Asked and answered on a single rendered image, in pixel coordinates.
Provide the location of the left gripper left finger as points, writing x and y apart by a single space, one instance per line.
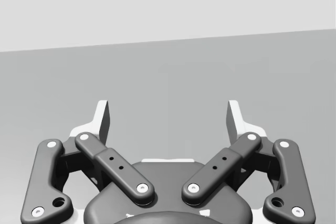
115 165

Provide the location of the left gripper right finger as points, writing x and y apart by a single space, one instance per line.
223 163

